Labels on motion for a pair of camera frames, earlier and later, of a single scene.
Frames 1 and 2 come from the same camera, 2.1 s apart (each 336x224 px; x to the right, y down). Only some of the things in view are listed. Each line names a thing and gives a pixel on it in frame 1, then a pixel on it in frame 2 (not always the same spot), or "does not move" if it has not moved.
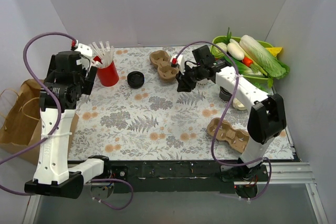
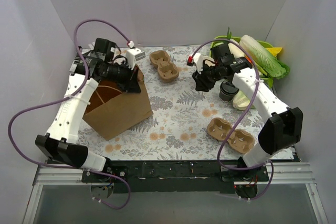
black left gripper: (90, 81) to (134, 80)
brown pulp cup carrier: (237, 139) does not move
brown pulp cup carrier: (161, 60) does not move
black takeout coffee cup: (224, 95) does not move
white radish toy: (235, 50) does not move
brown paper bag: (20, 123) to (110, 109)
